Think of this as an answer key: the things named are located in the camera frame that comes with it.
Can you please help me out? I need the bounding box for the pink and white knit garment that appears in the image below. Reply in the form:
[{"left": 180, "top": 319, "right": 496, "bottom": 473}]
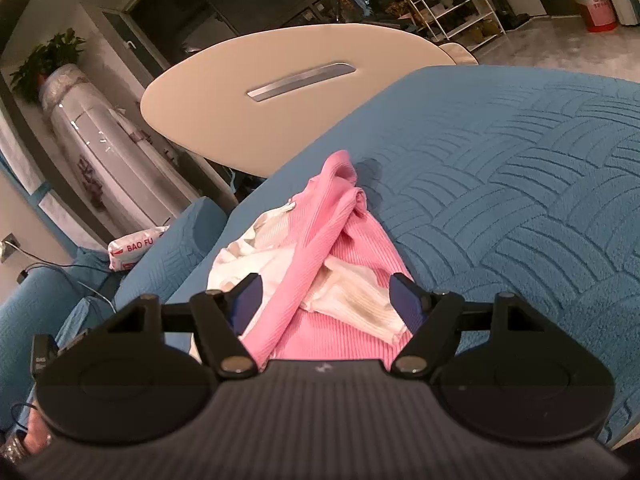
[{"left": 207, "top": 151, "right": 411, "bottom": 366}]

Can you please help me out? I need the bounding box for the blue quilted cushion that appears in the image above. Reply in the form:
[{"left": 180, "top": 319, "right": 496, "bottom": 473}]
[{"left": 51, "top": 198, "right": 227, "bottom": 347}]

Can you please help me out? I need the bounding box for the white red-lettered plastic package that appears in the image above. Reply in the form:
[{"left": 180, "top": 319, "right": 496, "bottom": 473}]
[{"left": 107, "top": 226, "right": 168, "bottom": 272}]

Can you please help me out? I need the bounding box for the blue quilted sofa seat cover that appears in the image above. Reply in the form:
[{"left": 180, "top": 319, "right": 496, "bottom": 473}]
[{"left": 164, "top": 64, "right": 640, "bottom": 446}]

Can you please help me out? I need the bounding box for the white floor air conditioner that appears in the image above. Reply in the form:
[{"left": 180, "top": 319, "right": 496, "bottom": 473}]
[{"left": 39, "top": 64, "right": 198, "bottom": 236}]

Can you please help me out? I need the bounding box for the beige oval table top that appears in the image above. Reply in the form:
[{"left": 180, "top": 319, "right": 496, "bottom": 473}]
[{"left": 140, "top": 24, "right": 477, "bottom": 177}]

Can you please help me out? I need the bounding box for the green potted plant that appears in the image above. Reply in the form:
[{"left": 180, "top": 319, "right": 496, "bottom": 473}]
[{"left": 11, "top": 28, "right": 86, "bottom": 103}]

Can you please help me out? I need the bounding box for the white metal shelf rack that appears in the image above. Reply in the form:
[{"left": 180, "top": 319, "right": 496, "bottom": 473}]
[{"left": 405, "top": 0, "right": 506, "bottom": 53}]

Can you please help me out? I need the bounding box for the red plastic bucket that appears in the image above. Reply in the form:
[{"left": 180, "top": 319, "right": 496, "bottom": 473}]
[{"left": 574, "top": 0, "right": 617, "bottom": 32}]

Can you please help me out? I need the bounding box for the white charging cable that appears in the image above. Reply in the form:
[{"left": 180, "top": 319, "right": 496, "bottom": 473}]
[{"left": 0, "top": 238, "right": 120, "bottom": 311}]

